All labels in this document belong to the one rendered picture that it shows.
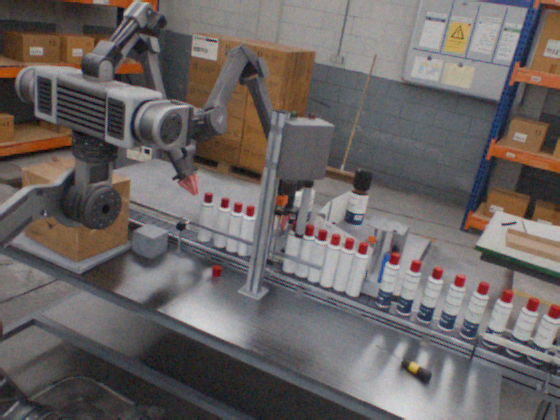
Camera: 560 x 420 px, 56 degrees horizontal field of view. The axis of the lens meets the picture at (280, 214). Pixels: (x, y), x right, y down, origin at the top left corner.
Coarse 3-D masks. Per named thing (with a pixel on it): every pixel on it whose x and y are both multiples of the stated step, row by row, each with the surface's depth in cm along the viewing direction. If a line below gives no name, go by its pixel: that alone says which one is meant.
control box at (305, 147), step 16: (288, 128) 167; (304, 128) 169; (320, 128) 172; (288, 144) 168; (304, 144) 171; (320, 144) 174; (288, 160) 170; (304, 160) 174; (320, 160) 177; (288, 176) 173; (304, 176) 176; (320, 176) 180
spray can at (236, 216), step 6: (234, 204) 203; (240, 204) 203; (234, 210) 204; (240, 210) 204; (234, 216) 203; (240, 216) 204; (234, 222) 204; (240, 222) 205; (234, 228) 205; (240, 228) 206; (234, 234) 206; (228, 240) 208; (234, 240) 207; (228, 246) 208; (234, 246) 208; (228, 252) 209; (234, 252) 209
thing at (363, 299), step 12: (132, 216) 226; (144, 216) 228; (168, 228) 221; (192, 240) 214; (276, 264) 206; (288, 276) 199; (324, 288) 194; (360, 300) 190; (372, 300) 192; (384, 312) 185; (420, 324) 181; (432, 324) 183; (456, 336) 178
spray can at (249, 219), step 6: (246, 210) 202; (252, 210) 201; (246, 216) 202; (252, 216) 202; (246, 222) 202; (252, 222) 202; (246, 228) 203; (252, 228) 204; (240, 234) 206; (246, 234) 204; (252, 234) 205; (252, 240) 206; (240, 246) 206; (246, 246) 206; (240, 252) 207; (246, 252) 207
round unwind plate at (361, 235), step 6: (342, 222) 255; (366, 222) 260; (342, 228) 248; (366, 228) 253; (372, 228) 254; (354, 234) 244; (360, 234) 245; (366, 234) 246; (378, 234) 248; (360, 240) 238
